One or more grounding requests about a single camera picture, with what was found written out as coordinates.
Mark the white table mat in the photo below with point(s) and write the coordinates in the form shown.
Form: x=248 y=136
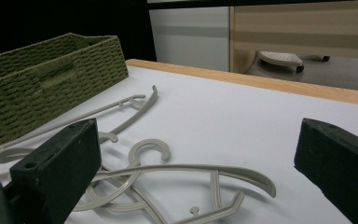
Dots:
x=214 y=124

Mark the white cabinet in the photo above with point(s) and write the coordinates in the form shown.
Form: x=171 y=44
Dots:
x=189 y=40

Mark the green woven basket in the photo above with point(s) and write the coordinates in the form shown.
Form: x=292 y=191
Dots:
x=28 y=90

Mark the light wooden desk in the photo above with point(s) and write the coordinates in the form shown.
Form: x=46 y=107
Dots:
x=307 y=28

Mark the beige plastic clothes hanger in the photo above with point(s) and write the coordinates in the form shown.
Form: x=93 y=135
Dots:
x=251 y=178
x=133 y=154
x=138 y=113

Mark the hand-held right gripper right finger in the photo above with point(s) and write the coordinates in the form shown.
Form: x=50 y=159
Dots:
x=338 y=161

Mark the dark curtain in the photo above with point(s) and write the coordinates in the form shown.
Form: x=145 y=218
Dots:
x=59 y=18

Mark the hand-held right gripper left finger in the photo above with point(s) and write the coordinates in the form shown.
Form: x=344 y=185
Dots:
x=59 y=161

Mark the grey chair base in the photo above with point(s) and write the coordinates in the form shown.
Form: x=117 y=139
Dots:
x=279 y=58

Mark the black horizontal frame bar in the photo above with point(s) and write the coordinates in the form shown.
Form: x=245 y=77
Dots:
x=199 y=4

